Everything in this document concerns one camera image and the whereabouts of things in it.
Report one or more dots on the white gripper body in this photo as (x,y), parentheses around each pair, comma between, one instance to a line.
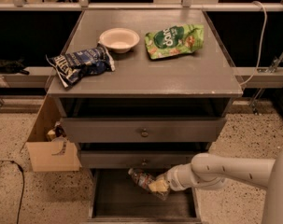
(173,176)

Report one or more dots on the clear plastic water bottle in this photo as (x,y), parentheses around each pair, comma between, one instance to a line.
(143,179)

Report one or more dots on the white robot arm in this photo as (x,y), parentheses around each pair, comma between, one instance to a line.
(208,171)

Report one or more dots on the grey bottom drawer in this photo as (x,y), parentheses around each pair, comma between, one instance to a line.
(116,199)

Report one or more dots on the grey drawer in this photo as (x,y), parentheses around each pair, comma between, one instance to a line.
(113,159)
(146,130)
(116,199)

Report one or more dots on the grey middle drawer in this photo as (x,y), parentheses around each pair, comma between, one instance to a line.
(113,159)

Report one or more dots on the grey top drawer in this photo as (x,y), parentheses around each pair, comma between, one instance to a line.
(146,130)

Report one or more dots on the cardboard box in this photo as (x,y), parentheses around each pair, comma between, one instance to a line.
(47,151)

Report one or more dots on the green snack bag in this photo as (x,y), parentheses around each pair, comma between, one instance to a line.
(174,41)

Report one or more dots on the white paper bowl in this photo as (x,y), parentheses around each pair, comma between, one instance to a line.
(119,40)

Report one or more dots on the blue chip bag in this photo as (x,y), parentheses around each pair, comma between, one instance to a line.
(73,67)

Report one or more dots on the black object on ledge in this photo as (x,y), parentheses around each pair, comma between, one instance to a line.
(12,67)

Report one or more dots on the metal railing frame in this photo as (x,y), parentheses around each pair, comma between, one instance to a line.
(212,5)

